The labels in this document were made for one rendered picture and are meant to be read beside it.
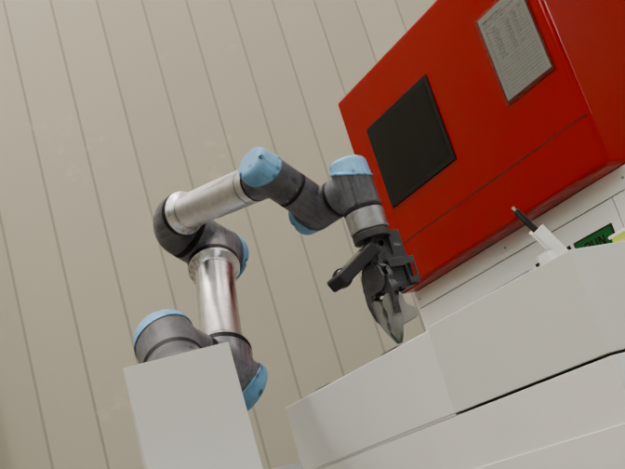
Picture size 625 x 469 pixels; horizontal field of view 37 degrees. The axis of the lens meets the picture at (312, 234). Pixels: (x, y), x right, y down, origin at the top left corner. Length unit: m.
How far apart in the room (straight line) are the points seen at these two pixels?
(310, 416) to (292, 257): 2.51
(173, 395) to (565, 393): 0.62
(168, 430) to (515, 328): 0.58
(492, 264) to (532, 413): 0.98
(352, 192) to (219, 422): 0.49
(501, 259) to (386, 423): 0.75
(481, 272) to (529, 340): 1.01
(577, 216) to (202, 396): 0.97
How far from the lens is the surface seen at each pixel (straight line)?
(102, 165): 4.48
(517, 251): 2.27
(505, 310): 1.40
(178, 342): 1.65
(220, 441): 1.55
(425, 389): 1.58
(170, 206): 2.00
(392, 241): 1.74
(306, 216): 1.79
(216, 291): 1.95
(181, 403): 1.56
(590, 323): 1.29
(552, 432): 1.38
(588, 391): 1.31
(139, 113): 4.60
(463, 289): 2.43
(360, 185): 1.74
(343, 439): 1.83
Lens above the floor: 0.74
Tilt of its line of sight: 16 degrees up
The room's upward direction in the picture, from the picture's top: 17 degrees counter-clockwise
